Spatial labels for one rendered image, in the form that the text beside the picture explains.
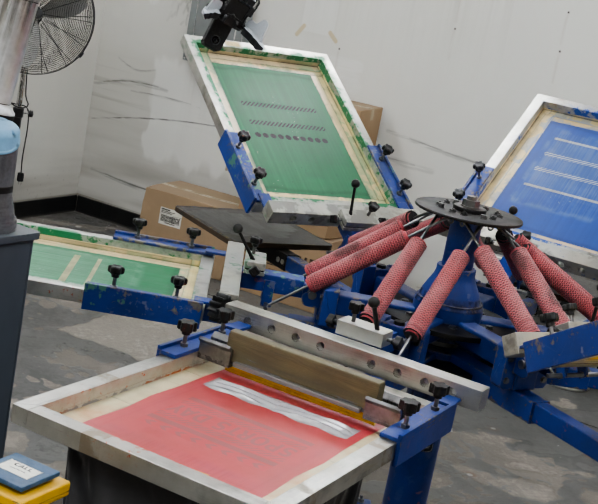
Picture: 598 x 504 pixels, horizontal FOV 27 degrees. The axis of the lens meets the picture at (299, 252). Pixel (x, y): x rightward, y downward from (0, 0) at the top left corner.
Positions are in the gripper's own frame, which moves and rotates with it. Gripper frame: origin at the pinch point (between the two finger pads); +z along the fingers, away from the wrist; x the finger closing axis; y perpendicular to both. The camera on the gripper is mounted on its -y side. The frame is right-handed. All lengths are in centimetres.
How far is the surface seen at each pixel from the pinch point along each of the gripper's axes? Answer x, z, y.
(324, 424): 50, 49, -48
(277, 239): 80, -113, -84
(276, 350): 40, 29, -48
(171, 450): 18, 68, -56
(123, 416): 11, 55, -63
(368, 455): 52, 68, -39
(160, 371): 20, 32, -64
